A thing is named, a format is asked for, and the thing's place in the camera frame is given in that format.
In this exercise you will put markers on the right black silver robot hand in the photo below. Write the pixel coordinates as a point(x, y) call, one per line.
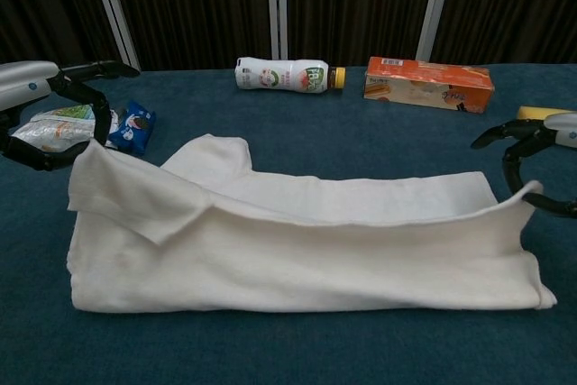
point(561, 130)

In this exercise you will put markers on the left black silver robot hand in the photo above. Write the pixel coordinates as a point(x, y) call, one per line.
point(27, 83)

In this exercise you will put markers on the white T-shirt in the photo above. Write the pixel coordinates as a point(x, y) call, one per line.
point(293, 259)

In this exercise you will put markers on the yellow sponge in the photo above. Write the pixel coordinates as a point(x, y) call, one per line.
point(538, 112)

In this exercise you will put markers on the white snack bag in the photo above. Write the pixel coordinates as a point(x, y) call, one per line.
point(58, 130)

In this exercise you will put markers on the dark brown pleated curtain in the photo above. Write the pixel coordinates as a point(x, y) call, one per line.
point(194, 11)
point(45, 11)
point(356, 6)
point(514, 6)

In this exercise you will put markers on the blue cookie packet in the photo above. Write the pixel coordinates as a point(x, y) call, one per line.
point(133, 128)

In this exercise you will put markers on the orange cardboard carton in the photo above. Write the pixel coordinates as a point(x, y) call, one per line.
point(428, 87)

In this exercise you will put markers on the white drink bottle yellow cap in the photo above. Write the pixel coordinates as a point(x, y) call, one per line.
point(279, 77)

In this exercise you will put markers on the teal table cover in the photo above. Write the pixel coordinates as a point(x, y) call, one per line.
point(288, 349)

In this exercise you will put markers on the white partition post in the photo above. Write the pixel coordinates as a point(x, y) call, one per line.
point(435, 6)
point(115, 15)
point(277, 11)

